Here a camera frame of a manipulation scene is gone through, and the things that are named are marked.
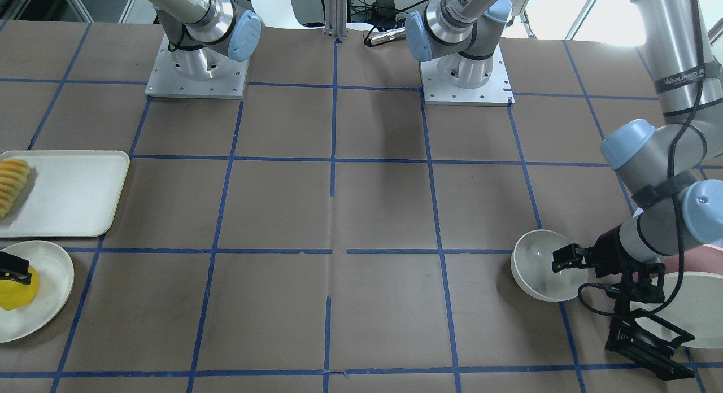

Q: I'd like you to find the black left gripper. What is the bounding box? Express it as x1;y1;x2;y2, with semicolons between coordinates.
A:
551;226;666;281

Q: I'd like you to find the yellow lemon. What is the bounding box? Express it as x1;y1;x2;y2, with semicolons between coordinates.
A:
1;266;40;311

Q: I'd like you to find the cream ceramic bowl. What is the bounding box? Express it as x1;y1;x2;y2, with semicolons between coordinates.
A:
511;229;588;302

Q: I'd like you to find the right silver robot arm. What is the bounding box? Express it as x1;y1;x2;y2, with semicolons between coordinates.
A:
2;0;261;256

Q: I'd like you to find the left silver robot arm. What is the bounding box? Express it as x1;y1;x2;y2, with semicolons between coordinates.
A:
405;0;721;277

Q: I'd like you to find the cream flat plate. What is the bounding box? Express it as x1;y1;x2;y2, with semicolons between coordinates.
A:
1;239;75;343

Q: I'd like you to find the cream rectangular tray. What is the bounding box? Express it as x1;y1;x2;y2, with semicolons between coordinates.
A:
1;150;130;238

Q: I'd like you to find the black plate rack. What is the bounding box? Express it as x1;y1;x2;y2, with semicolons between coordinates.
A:
604;269;696;381

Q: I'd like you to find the pink plate in rack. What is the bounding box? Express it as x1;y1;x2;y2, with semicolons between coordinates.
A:
663;244;722;280

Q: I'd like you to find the cream plate in rack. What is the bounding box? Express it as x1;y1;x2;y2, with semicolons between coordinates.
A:
657;272;722;349

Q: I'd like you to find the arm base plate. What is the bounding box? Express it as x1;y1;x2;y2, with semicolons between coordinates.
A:
145;36;249;99
419;46;516;107

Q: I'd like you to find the aluminium frame post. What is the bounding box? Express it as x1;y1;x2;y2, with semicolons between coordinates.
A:
323;0;348;40

